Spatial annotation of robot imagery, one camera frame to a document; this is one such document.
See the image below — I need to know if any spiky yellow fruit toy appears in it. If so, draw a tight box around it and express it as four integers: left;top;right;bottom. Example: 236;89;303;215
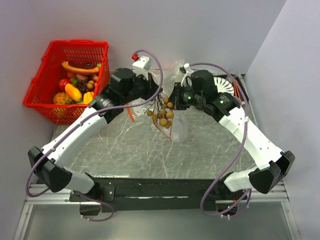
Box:
53;92;72;105

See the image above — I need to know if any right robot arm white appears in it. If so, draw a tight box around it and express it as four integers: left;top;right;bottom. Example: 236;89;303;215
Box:
169;68;295;199

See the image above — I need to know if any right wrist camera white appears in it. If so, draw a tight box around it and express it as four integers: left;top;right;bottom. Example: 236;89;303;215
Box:
179;63;194;87

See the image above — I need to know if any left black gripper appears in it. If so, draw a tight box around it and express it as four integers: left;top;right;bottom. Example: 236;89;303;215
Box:
122;71;163;105

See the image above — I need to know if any clear zip bag orange zipper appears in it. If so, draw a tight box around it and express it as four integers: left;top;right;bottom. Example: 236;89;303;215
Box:
149;94;190;143

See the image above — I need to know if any crumpled clear plastic bag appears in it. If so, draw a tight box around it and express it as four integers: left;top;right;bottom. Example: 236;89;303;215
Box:
162;59;186;94

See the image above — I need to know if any orange plastic spoon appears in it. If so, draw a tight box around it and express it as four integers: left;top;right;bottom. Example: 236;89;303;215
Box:
233;83;241;100

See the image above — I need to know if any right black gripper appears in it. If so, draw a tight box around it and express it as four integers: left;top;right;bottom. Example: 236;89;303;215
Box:
163;82;205;111

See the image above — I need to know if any striped white plate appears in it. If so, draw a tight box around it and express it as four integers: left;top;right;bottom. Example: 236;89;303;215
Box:
213;76;235;96

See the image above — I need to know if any yellow bell pepper toy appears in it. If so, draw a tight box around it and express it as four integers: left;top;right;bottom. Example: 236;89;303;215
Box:
83;91;94;105

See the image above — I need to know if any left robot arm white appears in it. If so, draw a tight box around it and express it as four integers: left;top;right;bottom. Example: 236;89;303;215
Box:
28;68;163;201

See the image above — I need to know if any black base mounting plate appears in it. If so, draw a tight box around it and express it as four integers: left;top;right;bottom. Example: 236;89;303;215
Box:
68;176;251;213

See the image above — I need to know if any orange mango toy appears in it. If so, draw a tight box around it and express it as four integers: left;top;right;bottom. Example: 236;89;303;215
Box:
65;83;83;102

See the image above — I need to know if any brown longan bunch toy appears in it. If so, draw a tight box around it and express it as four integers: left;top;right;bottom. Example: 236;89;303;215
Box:
144;92;175;130

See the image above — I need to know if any red apple toy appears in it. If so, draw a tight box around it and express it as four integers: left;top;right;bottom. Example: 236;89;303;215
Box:
58;78;72;92

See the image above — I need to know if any aluminium rail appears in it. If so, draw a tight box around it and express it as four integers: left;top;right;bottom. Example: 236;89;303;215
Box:
24;182;289;205

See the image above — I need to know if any dark grape bunch toy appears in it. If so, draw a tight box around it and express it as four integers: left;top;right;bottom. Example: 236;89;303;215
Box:
75;81;87;94

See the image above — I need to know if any clear drinking glass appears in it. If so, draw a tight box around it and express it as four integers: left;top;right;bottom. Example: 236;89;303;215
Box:
226;69;238;83

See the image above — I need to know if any green leaf toy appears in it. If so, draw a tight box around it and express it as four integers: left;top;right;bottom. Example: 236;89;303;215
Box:
70;77;79;85

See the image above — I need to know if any black serving tray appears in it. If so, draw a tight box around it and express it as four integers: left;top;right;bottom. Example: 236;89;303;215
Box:
213;74;250;102

